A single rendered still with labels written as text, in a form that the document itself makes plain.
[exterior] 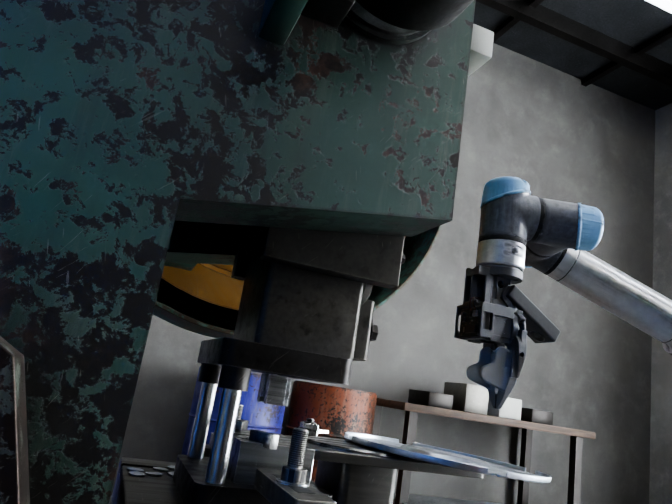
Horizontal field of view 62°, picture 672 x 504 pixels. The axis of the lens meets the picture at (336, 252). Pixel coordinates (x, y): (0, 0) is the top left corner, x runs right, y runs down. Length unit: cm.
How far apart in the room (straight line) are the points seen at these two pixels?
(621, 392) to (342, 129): 550
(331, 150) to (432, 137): 13
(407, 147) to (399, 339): 394
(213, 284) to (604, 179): 547
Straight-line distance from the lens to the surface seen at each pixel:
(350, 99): 65
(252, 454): 68
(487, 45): 80
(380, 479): 77
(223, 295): 108
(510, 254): 91
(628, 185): 649
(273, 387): 73
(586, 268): 110
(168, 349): 405
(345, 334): 71
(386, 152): 64
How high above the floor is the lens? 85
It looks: 14 degrees up
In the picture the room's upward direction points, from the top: 9 degrees clockwise
